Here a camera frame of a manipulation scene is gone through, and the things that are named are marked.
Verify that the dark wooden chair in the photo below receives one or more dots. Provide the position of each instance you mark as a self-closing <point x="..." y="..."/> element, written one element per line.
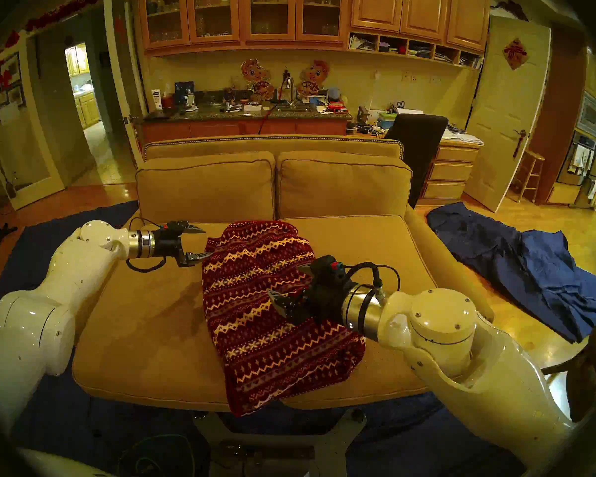
<point x="588" y="376"/>

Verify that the white lotion bottle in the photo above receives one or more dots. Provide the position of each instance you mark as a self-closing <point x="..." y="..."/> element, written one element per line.
<point x="156" y="99"/>

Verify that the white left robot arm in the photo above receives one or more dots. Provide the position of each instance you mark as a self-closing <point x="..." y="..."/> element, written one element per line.
<point x="35" y="322"/>

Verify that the red patterned knit blanket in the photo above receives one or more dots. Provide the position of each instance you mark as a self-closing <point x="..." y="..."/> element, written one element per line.
<point x="258" y="352"/>

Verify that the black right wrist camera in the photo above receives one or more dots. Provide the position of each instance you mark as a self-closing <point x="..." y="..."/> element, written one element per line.
<point x="328" y="267"/>

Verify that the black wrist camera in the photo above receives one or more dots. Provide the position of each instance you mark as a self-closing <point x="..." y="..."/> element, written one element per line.
<point x="328" y="267"/>
<point x="174" y="227"/>

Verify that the wooden cubby shelf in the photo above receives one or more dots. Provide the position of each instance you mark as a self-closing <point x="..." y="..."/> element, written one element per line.
<point x="407" y="56"/>

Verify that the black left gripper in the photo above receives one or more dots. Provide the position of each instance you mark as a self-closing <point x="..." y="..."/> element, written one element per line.
<point x="169" y="247"/>

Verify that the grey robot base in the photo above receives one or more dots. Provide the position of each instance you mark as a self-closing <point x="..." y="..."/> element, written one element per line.
<point x="328" y="446"/>

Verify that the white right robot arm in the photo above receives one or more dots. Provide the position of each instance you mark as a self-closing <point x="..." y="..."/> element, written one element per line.
<point x="467" y="361"/>

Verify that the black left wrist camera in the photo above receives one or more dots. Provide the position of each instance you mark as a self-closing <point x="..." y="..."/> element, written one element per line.
<point x="174" y="227"/>

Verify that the stack of papers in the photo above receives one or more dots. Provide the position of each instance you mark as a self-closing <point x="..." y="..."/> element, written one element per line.
<point x="462" y="137"/>

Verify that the yellow sofa back cushion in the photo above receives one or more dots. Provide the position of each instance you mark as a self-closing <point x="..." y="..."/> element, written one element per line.
<point x="342" y="185"/>
<point x="203" y="188"/>

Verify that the white mirrored door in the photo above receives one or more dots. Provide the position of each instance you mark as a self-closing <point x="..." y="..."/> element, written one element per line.
<point x="44" y="148"/>

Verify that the large navy floor cloth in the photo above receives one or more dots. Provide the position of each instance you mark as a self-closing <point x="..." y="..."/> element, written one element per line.
<point x="25" y="242"/>

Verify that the teal container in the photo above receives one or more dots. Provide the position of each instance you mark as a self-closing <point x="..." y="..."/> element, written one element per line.
<point x="386" y="118"/>

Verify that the cartoon animal wall decoration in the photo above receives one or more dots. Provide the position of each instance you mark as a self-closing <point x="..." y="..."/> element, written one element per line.
<point x="255" y="73"/>
<point x="314" y="76"/>

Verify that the solid wooden wall cabinet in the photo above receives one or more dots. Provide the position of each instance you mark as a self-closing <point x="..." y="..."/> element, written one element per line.
<point x="422" y="9"/>

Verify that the dark-topped wooden counter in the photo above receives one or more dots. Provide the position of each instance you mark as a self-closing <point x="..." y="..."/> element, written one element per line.
<point x="228" y="129"/>

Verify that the small wooden stool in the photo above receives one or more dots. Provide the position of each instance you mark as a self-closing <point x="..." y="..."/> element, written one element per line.
<point x="534" y="156"/>

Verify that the red diamond door ornament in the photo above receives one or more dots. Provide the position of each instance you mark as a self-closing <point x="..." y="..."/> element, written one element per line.
<point x="515" y="53"/>

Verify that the yellow-lit kitchen base cabinet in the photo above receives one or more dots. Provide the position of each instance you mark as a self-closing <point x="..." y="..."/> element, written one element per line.
<point x="88" y="111"/>

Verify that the glass-door wooden wall cabinet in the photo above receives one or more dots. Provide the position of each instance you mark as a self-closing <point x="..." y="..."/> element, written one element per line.
<point x="243" y="14"/>

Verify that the yellow fabric sofa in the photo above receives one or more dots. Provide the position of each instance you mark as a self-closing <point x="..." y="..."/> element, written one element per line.
<point x="273" y="144"/>

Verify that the crumpled blue blanket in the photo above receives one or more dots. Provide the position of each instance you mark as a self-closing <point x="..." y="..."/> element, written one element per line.
<point x="526" y="267"/>

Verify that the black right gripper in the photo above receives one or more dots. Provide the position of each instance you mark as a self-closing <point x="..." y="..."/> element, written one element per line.
<point x="325" y="304"/>

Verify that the black office chair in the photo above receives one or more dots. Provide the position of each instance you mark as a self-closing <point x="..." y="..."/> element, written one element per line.
<point x="417" y="148"/>

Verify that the dark blue box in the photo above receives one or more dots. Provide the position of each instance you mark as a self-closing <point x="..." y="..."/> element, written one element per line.
<point x="184" y="91"/>

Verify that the wooden desk with drawers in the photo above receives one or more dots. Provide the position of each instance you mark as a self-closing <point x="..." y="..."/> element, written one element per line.
<point x="449" y="172"/>

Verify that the red garland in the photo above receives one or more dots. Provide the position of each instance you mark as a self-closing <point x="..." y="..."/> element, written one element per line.
<point x="59" y="11"/>

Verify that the stainless wall oven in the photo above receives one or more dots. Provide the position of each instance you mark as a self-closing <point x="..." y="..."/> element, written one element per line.
<point x="590" y="116"/>

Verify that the large black picture frame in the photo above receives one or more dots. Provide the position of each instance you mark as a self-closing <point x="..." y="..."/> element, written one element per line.
<point x="12" y="66"/>

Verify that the plain white open door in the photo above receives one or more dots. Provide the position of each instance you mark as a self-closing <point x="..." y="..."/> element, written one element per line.
<point x="129" y="83"/>

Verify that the white door with ornament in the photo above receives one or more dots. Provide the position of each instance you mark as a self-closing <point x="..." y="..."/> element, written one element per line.
<point x="501" y="108"/>

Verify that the metal sink faucet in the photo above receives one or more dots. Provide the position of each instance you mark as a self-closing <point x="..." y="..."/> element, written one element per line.
<point x="289" y="88"/>

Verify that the dark plant decoration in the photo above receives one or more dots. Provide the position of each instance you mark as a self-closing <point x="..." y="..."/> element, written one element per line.
<point x="509" y="8"/>

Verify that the tall wooden oven cabinet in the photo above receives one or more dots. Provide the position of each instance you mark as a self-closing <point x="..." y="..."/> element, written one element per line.
<point x="556" y="108"/>

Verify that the white hanging towel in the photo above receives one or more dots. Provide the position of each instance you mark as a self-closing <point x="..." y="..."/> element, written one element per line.
<point x="579" y="158"/>

